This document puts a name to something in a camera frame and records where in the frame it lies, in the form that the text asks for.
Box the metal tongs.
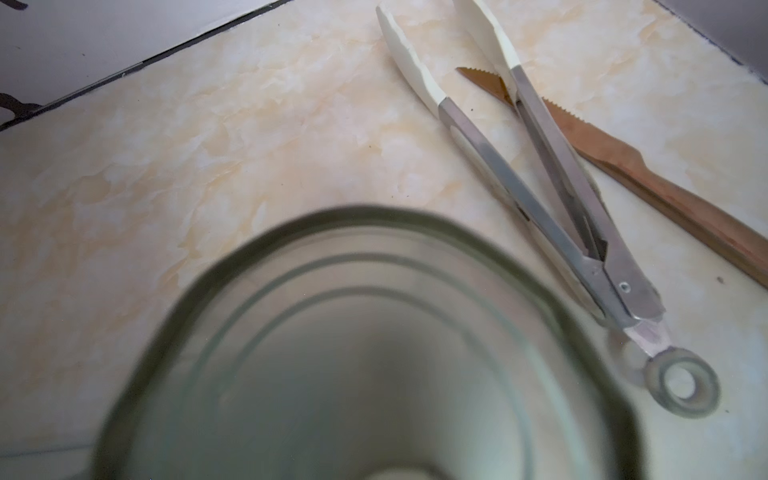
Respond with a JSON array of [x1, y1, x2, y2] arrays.
[[375, 0, 722, 420]]

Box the wooden handled knife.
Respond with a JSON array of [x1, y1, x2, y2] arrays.
[[455, 65, 768, 290]]

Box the red tomato can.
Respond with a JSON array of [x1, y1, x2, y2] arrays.
[[89, 205, 646, 479]]

